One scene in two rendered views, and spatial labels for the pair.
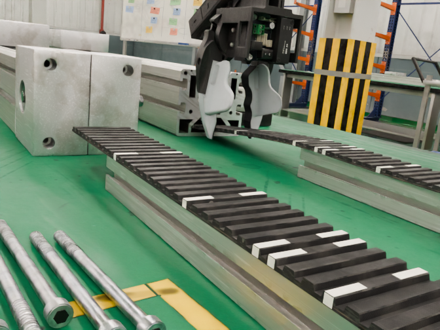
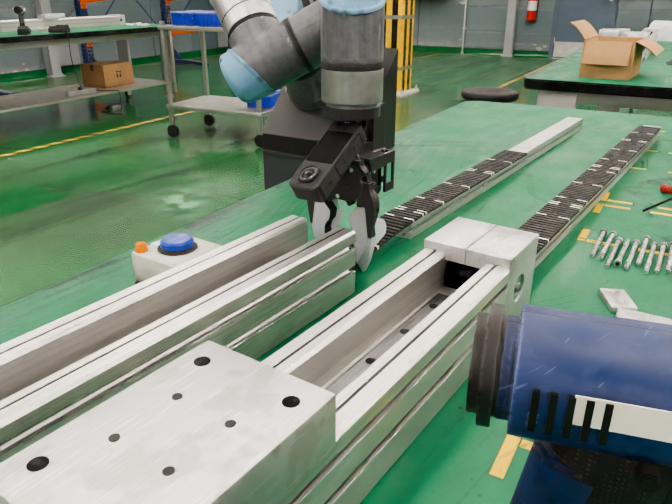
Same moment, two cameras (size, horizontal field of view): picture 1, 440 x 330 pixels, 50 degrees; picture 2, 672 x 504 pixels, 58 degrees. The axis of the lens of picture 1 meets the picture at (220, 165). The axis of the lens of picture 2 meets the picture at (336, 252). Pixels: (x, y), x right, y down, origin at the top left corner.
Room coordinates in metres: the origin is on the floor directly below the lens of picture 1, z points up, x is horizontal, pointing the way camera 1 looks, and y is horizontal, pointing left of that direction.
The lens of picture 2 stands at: (0.86, 0.68, 1.13)
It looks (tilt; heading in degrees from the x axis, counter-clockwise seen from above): 23 degrees down; 248
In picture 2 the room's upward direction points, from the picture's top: straight up
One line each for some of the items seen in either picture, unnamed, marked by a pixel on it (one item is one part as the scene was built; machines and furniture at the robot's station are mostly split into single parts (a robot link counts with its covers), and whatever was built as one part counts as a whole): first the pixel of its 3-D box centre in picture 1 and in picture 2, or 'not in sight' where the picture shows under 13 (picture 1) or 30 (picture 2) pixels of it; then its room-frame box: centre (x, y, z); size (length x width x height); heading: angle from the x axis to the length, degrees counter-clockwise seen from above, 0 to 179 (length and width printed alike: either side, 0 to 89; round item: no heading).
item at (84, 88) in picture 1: (88, 99); (468, 272); (0.48, 0.14, 0.83); 0.12 x 0.09 x 0.10; 124
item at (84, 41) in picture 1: (75, 46); not in sight; (1.16, 0.38, 0.87); 0.16 x 0.11 x 0.07; 34
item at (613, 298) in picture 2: not in sight; (617, 300); (0.30, 0.20, 0.78); 0.05 x 0.03 x 0.01; 63
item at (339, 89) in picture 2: not in sight; (349, 87); (0.56, -0.02, 1.02); 0.08 x 0.08 x 0.05
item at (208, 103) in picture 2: not in sight; (234, 73); (-0.24, -4.32, 0.50); 1.03 x 0.55 x 1.01; 134
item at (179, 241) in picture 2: not in sight; (177, 245); (0.79, -0.02, 0.84); 0.04 x 0.04 x 0.02
